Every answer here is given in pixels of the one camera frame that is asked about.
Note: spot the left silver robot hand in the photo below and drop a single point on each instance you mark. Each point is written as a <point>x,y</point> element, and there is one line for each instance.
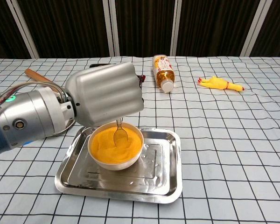
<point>105,93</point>

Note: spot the silver spoon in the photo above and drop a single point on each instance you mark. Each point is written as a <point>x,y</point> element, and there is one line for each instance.
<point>120,135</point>

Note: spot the round steel plate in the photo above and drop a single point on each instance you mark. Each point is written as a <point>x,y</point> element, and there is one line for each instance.
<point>68,126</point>

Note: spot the white bowl of orange powder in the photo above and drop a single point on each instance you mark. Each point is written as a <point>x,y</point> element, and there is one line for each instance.
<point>107,151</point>

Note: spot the rectangular steel tray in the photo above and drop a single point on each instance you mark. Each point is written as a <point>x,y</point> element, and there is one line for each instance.
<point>130,186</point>

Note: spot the dark luncheon meat can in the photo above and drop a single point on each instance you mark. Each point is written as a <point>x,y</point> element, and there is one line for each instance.
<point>100,65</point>

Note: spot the bunch of red grapes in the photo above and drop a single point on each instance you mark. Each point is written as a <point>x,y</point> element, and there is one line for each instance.
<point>142,78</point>

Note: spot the amber tea bottle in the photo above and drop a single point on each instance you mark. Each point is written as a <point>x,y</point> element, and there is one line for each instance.
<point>164,74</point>

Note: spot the black folding partition screen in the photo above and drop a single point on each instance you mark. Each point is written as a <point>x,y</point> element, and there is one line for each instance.
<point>72,23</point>

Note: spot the yellow rubber chicken toy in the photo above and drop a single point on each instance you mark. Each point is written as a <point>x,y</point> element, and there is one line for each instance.
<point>215,83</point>

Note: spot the white checkered tablecloth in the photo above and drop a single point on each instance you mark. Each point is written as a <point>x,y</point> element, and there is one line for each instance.
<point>224,140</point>

